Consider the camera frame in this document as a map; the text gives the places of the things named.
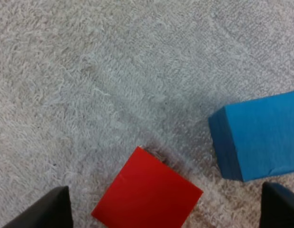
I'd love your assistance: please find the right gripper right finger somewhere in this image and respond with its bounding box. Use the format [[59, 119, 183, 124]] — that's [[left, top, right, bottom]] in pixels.
[[259, 182, 294, 228]]

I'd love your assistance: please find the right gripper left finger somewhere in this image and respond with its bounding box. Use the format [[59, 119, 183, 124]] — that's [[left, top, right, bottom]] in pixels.
[[1, 186, 73, 228]]

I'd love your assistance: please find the red cube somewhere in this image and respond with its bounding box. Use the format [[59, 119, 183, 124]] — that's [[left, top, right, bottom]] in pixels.
[[91, 146, 204, 228]]

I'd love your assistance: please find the blue cube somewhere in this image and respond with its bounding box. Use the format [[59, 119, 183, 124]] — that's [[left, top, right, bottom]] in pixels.
[[208, 90, 294, 183]]

